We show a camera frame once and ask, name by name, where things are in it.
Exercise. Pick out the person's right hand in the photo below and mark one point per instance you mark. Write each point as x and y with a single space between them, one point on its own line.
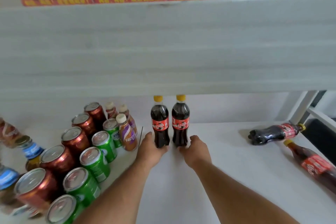
197 153

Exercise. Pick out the person's left hand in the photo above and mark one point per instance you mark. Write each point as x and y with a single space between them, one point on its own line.
151 153

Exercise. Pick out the cola bottle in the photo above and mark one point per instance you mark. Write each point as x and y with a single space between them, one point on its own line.
160 124
315 166
180 122
267 134

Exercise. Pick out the white metal shelf rack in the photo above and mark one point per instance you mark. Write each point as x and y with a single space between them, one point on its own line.
168 48

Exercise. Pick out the person's left forearm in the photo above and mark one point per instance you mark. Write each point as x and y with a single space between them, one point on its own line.
118 200

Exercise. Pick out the person's right forearm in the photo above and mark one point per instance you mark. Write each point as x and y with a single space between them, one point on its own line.
231 197

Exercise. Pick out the purple label coffee bottle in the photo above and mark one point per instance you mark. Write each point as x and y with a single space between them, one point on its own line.
126 136
131 121

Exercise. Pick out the red label small bottle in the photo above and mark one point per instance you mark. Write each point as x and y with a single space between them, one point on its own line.
111 112

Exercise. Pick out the red drink can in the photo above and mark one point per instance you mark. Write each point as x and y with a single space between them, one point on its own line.
36 192
95 115
57 160
85 125
76 141

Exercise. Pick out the blue label beer bottle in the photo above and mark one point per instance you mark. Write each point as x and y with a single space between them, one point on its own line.
8 181
32 150

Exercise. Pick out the cola bottle front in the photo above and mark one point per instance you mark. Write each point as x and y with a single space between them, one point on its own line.
315 166

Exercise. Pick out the black cabinet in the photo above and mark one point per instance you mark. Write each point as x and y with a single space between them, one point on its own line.
320 137

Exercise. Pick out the brown coffee bottle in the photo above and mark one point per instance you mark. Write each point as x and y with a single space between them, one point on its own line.
8 132

